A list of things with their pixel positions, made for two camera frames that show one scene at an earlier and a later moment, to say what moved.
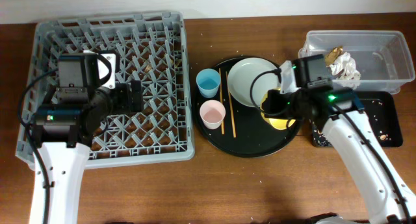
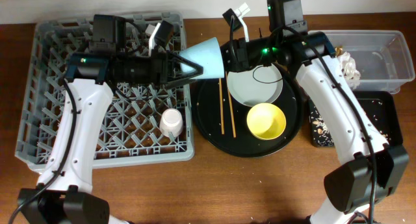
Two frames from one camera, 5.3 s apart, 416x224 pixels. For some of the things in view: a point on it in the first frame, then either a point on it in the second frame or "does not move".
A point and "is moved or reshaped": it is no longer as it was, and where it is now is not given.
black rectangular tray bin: x=379 y=109 does not move
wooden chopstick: x=227 y=84 does not move
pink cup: x=212 y=113 to x=171 y=122
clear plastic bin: x=365 y=60 does not move
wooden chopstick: x=221 y=97 does not move
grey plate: x=249 y=78 does not move
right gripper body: x=293 y=103 to x=255 y=52
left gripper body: x=120 y=103 to x=143 y=69
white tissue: x=346 y=71 does not move
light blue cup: x=208 y=82 to x=207 y=54
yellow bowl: x=277 y=124 is moved or reshaped
